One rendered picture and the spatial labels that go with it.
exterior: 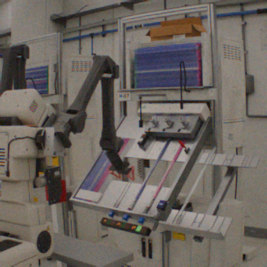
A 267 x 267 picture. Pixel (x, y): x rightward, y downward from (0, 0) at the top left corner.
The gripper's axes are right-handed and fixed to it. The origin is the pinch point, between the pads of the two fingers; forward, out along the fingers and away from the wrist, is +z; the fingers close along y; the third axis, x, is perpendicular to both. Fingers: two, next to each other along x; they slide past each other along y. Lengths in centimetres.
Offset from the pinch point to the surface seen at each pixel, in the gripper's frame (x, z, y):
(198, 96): -64, -5, -14
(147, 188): -6.5, 13.9, -3.0
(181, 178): -16.1, 13.6, -20.6
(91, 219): -30, 101, 125
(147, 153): -29.9, 10.8, 10.9
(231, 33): -219, 34, 45
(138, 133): -45, 9, 28
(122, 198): 2.8, 15.0, 9.9
